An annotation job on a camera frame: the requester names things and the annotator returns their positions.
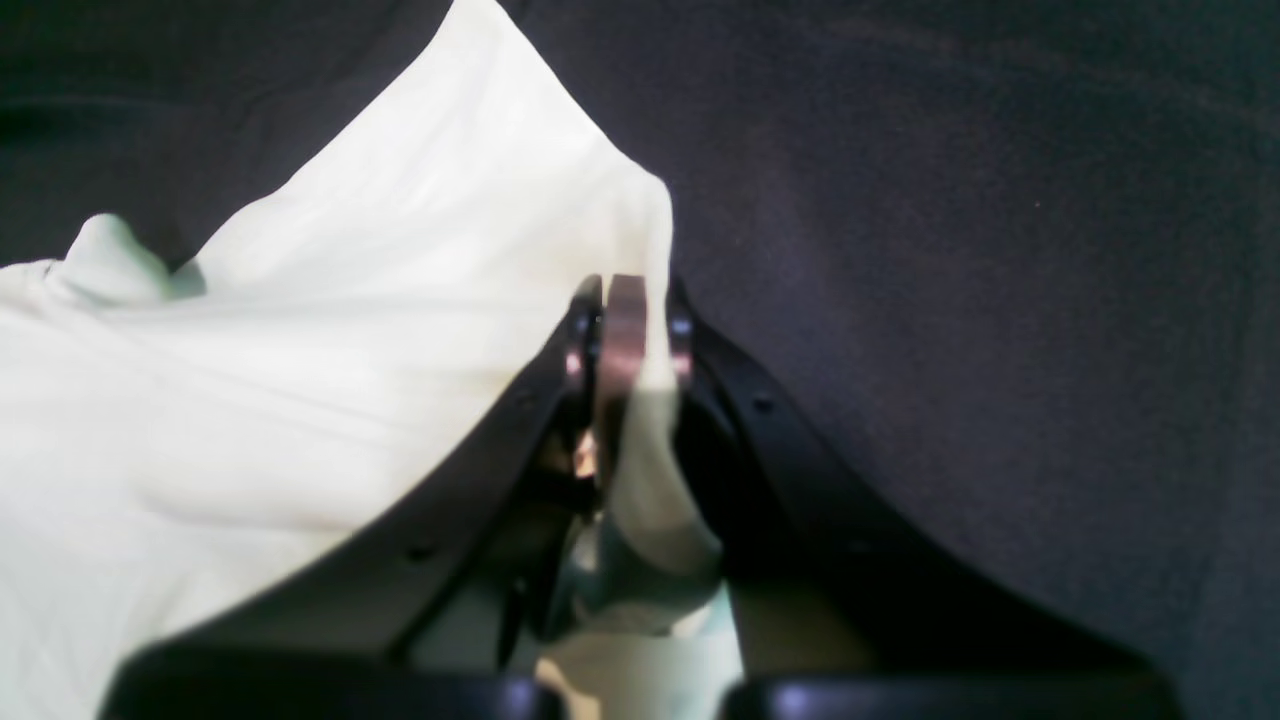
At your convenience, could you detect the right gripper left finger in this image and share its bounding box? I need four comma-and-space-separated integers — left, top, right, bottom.
105, 275, 603, 719

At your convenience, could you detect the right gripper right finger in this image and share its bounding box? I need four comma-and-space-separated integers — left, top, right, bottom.
605, 275, 1181, 719

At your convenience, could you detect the light green T-shirt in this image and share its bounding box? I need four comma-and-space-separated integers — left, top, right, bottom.
0, 0, 746, 720

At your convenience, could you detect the black table cloth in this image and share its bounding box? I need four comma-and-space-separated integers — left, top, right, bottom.
0, 0, 1280, 720

